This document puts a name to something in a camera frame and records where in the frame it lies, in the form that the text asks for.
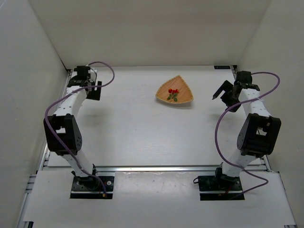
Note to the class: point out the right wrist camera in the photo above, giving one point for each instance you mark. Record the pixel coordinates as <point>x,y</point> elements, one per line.
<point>244,77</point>

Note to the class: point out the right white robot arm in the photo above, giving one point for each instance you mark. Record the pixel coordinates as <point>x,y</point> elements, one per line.
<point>258,134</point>

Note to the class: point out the cherry sprig with leaves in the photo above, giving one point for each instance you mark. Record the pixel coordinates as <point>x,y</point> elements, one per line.
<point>173,95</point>

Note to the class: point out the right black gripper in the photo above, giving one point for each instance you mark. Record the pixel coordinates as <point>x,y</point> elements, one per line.
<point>228,94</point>

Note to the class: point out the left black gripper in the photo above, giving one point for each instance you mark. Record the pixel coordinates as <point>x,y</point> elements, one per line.
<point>94,92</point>

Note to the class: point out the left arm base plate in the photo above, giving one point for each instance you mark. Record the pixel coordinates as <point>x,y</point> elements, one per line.
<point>91,188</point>

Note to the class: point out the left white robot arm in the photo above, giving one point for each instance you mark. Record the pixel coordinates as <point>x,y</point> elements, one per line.
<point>61,129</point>

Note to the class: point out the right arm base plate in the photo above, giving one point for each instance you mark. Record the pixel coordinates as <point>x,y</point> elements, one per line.
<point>210,190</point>

